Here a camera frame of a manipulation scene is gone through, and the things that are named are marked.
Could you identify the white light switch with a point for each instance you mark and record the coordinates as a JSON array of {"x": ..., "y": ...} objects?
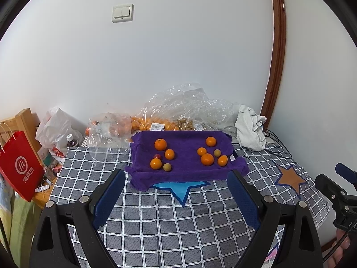
[{"x": 122, "y": 12}]

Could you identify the crumpled clear plastic bag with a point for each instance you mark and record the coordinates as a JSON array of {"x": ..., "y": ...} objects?
[{"x": 108, "y": 128}]

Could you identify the small red fruit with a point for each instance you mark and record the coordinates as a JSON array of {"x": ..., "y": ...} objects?
[{"x": 157, "y": 156}]

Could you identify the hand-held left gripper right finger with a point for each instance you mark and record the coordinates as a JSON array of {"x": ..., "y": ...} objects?
[{"x": 242, "y": 198}]

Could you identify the red and white packet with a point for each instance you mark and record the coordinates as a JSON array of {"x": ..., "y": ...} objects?
[{"x": 57, "y": 153}]

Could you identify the clear bag of brown fruit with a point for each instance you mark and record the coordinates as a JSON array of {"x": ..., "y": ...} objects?
[{"x": 189, "y": 103}]

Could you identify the large mandarin orange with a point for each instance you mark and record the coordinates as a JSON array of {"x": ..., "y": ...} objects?
[{"x": 211, "y": 141}]

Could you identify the mandarin orange with stem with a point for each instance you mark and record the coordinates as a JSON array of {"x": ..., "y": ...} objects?
[{"x": 160, "y": 145}]

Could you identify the light green cloth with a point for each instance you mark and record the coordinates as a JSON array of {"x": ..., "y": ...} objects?
[{"x": 19, "y": 220}]

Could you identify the person's right hand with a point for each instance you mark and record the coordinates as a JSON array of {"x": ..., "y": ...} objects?
[{"x": 341, "y": 256}]

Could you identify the white towel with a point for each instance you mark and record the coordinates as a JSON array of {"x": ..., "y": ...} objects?
[{"x": 249, "y": 131}]

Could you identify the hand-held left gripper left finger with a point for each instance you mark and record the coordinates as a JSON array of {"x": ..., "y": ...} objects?
[{"x": 108, "y": 195}]

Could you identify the clear bag of oranges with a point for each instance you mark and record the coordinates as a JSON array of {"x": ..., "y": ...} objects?
[{"x": 150, "y": 123}]

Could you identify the grey checkered blanket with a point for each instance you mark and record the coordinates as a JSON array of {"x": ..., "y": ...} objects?
[{"x": 167, "y": 229}]

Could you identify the purple towel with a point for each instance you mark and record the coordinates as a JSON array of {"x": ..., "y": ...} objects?
[{"x": 189, "y": 173}]

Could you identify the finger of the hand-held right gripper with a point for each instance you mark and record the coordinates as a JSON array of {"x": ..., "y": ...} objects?
[
  {"x": 326, "y": 185},
  {"x": 344, "y": 170}
]

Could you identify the wooden chair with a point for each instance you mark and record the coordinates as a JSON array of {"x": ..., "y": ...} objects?
[{"x": 23, "y": 120}]

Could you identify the white plastic bag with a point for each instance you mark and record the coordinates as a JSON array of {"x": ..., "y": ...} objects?
[{"x": 55, "y": 128}]

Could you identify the yellow-green plum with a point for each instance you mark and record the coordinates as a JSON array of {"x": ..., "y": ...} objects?
[
  {"x": 167, "y": 167},
  {"x": 217, "y": 153}
]

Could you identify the wooden side table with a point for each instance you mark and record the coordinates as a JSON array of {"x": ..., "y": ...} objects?
[{"x": 44, "y": 198}]

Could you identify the dark bottle with white cap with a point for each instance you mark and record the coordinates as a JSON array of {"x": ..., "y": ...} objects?
[{"x": 72, "y": 143}]

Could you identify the red paper bag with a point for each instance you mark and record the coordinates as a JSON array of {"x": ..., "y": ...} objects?
[{"x": 22, "y": 167}]

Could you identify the brown wooden door frame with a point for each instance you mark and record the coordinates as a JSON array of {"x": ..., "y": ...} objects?
[{"x": 279, "y": 47}]

